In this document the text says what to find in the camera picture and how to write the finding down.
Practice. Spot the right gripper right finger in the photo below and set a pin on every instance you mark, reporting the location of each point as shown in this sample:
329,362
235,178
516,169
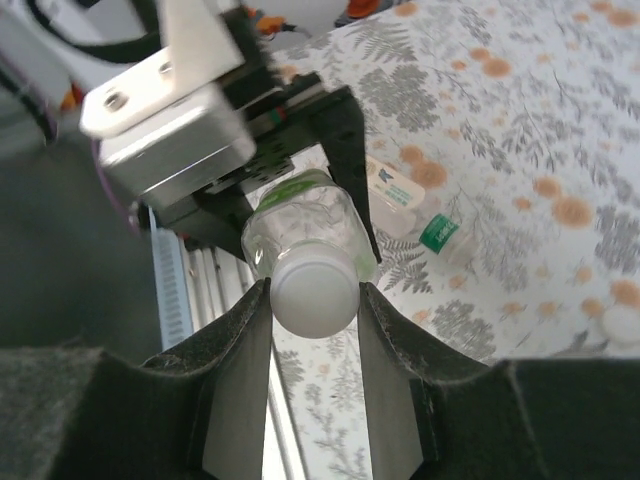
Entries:
500,425

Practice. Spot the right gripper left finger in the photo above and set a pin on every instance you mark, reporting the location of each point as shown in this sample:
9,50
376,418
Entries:
125,425

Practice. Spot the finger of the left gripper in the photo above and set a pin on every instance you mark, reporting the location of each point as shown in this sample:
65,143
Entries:
225,220
347,150

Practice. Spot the cream floral label bottle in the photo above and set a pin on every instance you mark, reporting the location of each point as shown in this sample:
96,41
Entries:
395,185

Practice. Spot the green label plastic bottle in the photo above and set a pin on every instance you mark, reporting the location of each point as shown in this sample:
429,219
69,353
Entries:
300,220

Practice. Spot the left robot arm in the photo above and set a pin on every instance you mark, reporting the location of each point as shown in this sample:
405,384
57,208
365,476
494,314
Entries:
125,15

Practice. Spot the floral tablecloth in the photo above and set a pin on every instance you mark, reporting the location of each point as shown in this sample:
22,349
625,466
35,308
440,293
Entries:
500,150

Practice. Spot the grey metal sheet panel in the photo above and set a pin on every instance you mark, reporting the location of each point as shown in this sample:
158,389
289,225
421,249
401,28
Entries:
60,250

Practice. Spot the aluminium front frame beam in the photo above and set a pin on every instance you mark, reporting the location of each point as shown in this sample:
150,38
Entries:
215,290

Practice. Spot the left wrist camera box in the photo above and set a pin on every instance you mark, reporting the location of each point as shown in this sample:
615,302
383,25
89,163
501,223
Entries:
170,125

